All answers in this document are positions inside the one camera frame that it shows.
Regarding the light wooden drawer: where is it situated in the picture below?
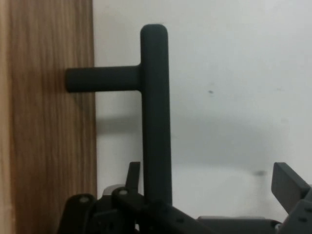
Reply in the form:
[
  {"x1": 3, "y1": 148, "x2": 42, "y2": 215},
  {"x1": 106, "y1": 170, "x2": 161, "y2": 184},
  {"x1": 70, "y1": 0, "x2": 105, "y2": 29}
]
[{"x1": 0, "y1": 0, "x2": 98, "y2": 234}]

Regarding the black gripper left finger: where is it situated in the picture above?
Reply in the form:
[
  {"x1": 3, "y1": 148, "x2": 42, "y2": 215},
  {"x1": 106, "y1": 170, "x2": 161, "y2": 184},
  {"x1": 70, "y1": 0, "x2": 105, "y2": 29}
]
[{"x1": 58, "y1": 161, "x2": 213, "y2": 234}]

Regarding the black drawer handle bar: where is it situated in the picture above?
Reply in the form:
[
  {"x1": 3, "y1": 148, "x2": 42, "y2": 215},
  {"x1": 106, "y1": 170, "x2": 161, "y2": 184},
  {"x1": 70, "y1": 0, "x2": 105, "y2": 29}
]
[{"x1": 65, "y1": 23, "x2": 173, "y2": 207}]

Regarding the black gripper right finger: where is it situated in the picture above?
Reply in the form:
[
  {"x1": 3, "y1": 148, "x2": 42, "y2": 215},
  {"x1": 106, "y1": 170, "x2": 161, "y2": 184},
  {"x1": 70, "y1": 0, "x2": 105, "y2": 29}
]
[{"x1": 271, "y1": 162, "x2": 312, "y2": 234}]

